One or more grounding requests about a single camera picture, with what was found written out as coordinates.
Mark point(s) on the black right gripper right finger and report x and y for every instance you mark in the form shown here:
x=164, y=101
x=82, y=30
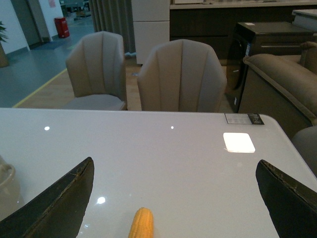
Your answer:
x=292, y=206

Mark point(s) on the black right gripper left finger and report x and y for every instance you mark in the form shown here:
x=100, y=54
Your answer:
x=58, y=211

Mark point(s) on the yellow corn cob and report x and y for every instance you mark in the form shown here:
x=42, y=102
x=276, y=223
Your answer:
x=143, y=224

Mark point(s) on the cream electric cooking pot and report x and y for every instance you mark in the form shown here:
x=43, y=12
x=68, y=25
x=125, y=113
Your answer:
x=9, y=189

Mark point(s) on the grey chair at right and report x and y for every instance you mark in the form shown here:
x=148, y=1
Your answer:
x=305, y=141

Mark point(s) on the table label sticker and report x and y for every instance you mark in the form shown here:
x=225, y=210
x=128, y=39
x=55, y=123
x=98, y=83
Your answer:
x=244, y=119

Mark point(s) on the olive green sofa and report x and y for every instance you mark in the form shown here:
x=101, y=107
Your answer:
x=285, y=90

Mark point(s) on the left beige dining chair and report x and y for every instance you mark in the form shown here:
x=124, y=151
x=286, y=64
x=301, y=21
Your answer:
x=96, y=68

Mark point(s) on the beige dining chair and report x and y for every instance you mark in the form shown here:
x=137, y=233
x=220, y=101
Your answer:
x=182, y=76
x=96, y=68

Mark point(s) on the potted plant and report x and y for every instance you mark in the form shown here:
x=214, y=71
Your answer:
x=3, y=38

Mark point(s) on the black appliance box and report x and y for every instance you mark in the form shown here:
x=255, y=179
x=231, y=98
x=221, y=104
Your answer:
x=259, y=43

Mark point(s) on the right beige dining chair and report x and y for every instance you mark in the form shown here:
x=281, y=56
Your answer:
x=182, y=76

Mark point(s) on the dark kitchen counter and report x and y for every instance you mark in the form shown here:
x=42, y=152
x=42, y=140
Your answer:
x=213, y=22

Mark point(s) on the grey curtain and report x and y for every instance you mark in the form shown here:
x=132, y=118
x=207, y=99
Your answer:
x=114, y=16

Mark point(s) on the white cabinet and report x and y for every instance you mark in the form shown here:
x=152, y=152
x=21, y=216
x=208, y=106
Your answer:
x=151, y=22

